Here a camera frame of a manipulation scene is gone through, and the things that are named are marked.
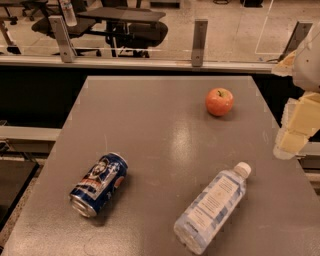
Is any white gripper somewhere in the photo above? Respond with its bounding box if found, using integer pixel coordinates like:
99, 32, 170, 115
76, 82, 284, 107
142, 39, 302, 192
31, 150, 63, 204
271, 22, 320, 160

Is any blue pepsi can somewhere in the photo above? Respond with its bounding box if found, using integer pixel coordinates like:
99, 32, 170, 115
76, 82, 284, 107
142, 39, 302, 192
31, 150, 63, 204
69, 153, 128, 218

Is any red apple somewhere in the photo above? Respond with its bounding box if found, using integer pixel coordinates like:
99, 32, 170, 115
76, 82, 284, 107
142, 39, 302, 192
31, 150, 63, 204
205, 88, 234, 117

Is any clear plastic water bottle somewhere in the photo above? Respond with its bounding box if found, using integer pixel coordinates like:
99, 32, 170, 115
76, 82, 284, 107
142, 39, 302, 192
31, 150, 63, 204
174, 162, 251, 255

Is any black office chair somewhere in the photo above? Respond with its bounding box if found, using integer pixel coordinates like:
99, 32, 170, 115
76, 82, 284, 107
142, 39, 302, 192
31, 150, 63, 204
31, 0, 169, 58

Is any background water bottle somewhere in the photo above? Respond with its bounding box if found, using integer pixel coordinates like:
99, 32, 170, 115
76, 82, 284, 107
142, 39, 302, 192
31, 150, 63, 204
59, 0, 77, 27

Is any right metal glass bracket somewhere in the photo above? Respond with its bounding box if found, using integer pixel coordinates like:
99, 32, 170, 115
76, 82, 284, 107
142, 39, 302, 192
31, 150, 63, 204
278, 21, 313, 61

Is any metal glass bracket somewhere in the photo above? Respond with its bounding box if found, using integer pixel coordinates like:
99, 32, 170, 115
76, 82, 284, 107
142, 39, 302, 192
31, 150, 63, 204
278, 21, 313, 61
191, 19, 208, 67
49, 15, 76, 63

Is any middle metal glass bracket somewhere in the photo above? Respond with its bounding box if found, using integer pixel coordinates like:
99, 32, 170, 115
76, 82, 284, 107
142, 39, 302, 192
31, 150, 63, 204
191, 19, 208, 67

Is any left metal glass bracket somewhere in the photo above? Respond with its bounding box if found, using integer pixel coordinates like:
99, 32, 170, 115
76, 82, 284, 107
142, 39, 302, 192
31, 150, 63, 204
49, 15, 76, 63

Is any metal barrier rail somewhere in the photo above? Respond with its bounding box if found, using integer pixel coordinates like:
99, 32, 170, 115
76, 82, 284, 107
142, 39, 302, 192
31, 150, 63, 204
0, 55, 275, 74

